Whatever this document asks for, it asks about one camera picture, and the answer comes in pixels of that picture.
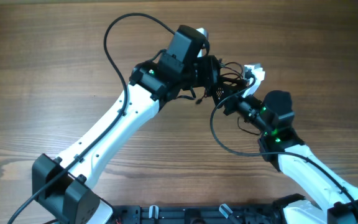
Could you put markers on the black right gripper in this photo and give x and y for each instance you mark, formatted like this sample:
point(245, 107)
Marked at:
point(229, 90)

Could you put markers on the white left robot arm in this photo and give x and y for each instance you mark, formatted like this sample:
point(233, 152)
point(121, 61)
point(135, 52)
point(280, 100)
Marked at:
point(64, 185)

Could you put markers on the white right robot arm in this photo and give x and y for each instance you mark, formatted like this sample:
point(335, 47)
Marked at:
point(333, 199)

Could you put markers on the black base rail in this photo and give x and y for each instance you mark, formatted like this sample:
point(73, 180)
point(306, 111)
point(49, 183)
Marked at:
point(247, 214)

